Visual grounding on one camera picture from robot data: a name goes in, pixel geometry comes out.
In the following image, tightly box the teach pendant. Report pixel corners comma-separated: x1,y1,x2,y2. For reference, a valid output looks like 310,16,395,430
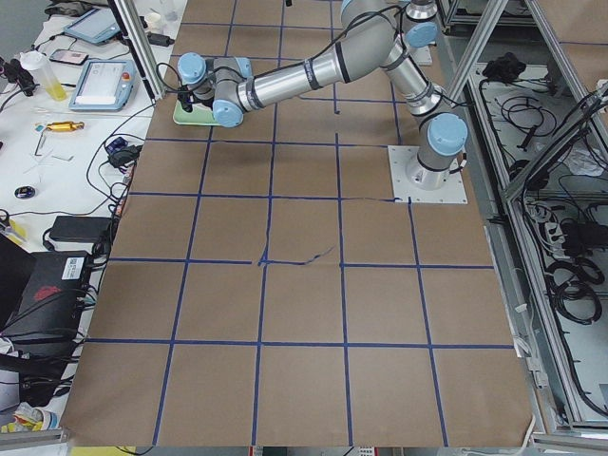
68,60,136,111
64,9,120,45

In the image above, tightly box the near teach pendant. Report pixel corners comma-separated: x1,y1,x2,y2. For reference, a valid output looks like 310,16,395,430
68,60,136,111

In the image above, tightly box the far teach pendant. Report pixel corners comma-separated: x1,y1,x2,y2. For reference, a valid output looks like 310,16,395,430
64,9,120,45

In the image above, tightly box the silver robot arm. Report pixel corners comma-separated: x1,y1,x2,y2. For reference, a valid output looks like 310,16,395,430
406,0,438,22
177,1,468,191

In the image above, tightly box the yellow liquid squeeze bottle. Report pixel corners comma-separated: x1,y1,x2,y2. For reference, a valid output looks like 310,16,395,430
19,50,67,101

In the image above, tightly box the black smartphone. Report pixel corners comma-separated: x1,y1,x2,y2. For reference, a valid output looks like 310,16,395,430
49,49,89,66

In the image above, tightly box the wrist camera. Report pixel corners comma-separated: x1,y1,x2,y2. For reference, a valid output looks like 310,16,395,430
178,89,194,113

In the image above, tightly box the light green tray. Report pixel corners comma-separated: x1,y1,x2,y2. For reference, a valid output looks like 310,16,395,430
173,101,219,126

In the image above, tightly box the aluminium frame post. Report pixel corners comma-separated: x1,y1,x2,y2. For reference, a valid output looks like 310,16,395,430
107,0,165,101

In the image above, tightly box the black computer box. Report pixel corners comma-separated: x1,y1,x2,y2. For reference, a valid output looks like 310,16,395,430
2,251,92,337

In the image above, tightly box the gold metal cylinder tool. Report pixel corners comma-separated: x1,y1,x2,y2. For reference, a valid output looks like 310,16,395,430
46,121,85,132

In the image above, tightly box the white paper cup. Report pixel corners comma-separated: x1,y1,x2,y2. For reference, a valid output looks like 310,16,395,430
143,11,164,34

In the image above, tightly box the black power adapter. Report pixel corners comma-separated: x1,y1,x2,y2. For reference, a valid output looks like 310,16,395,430
43,216,111,251

